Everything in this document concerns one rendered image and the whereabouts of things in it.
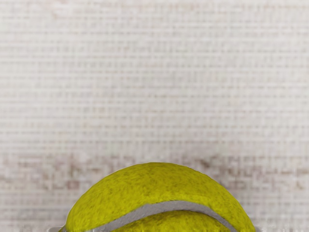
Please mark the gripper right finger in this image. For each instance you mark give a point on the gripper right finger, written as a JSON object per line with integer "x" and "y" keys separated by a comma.
{"x": 262, "y": 229}

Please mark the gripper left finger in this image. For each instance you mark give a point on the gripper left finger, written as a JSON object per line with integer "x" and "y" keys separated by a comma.
{"x": 59, "y": 229}

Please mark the yellow-green tennis ball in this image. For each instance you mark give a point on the yellow-green tennis ball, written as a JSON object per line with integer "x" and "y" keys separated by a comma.
{"x": 154, "y": 188}

